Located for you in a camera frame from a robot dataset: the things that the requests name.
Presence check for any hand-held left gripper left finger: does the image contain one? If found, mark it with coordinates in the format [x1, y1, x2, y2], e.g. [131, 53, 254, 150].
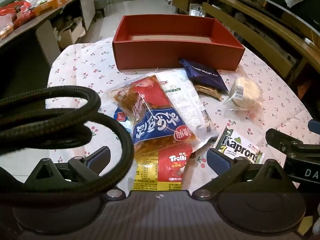
[24, 146, 127, 201]

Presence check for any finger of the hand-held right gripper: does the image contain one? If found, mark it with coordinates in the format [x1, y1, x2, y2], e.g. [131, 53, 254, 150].
[307, 119, 320, 132]
[265, 128, 312, 155]

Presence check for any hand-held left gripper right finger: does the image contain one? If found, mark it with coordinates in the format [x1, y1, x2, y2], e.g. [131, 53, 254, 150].
[192, 148, 296, 201]

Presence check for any green and white wafer packet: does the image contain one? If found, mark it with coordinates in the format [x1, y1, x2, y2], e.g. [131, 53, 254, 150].
[214, 126, 265, 165]

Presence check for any small blue and white packet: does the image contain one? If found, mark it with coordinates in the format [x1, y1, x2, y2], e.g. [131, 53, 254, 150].
[113, 107, 133, 133]

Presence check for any red and yellow gummy packet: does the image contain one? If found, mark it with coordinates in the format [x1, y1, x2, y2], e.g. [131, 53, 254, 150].
[132, 145, 193, 192]

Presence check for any clear round pastry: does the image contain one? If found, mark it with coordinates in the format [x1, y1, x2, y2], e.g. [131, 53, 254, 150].
[223, 76, 264, 120]

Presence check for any red and blue noodle packet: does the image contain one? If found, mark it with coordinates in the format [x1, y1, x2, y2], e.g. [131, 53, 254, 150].
[107, 75, 197, 156]

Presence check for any white packet with green label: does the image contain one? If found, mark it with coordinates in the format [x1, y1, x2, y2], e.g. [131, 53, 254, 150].
[146, 69, 217, 133]

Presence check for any dark blue biscuit packet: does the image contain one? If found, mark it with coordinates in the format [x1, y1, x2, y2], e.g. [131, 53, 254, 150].
[179, 58, 229, 93]

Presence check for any red cardboard box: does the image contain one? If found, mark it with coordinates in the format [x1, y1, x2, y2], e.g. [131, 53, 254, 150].
[112, 15, 246, 72]

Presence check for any gold brown snack packet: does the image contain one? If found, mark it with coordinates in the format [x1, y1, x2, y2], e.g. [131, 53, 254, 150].
[194, 85, 223, 102]

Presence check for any cherry print tablecloth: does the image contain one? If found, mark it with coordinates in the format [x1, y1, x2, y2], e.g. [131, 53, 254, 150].
[47, 36, 314, 193]

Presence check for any long wooden cabinet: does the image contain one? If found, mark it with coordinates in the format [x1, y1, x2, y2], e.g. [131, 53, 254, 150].
[172, 0, 320, 82]

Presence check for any dark side table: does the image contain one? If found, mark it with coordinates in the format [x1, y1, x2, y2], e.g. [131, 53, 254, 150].
[0, 0, 96, 64]

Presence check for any silver foil bag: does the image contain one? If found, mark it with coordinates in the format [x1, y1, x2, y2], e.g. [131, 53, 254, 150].
[189, 4, 207, 18]

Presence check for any orange carton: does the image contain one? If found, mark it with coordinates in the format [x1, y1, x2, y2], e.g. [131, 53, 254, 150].
[34, 0, 73, 17]

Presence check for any red snack bag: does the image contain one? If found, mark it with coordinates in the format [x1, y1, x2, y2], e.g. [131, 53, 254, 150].
[0, 1, 36, 38]

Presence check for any black braided cable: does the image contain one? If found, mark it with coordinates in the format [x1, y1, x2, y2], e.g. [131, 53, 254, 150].
[0, 85, 135, 202]

